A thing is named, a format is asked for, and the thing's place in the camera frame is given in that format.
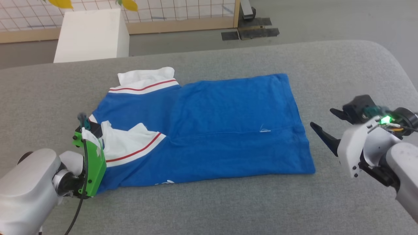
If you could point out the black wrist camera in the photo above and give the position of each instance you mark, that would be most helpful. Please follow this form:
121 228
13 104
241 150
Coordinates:
93 129
359 107

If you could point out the long black floor tape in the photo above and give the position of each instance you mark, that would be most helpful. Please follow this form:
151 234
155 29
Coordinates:
259 33

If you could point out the white box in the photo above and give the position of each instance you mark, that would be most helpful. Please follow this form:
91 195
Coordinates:
91 36

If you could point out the small black floor tape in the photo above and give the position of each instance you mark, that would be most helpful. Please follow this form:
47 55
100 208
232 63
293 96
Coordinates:
230 35

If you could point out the yellow leaf decoration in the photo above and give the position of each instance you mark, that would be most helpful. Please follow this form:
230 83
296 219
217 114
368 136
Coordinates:
62 3
130 5

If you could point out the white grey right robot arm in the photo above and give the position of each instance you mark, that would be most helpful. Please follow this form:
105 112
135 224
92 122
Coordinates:
406 176

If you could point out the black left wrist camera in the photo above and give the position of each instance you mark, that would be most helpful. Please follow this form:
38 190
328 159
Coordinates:
93 129

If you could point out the black stand base plate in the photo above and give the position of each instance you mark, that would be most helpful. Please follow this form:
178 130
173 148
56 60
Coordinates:
258 22

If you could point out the wooden framed grid fence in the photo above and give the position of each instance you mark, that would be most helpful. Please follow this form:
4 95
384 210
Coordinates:
163 25

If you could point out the blue and white shirt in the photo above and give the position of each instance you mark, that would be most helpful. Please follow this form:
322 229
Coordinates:
228 114

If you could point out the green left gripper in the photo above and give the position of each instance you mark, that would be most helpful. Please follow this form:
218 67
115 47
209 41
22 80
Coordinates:
96 169

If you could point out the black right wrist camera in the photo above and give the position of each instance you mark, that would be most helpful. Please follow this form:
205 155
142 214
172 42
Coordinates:
359 107

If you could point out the grey metal stand post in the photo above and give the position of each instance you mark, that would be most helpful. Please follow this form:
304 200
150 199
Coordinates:
248 8

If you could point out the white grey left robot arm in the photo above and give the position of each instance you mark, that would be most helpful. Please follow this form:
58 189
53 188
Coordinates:
26 186

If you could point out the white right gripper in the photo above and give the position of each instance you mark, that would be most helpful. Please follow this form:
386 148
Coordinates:
359 143

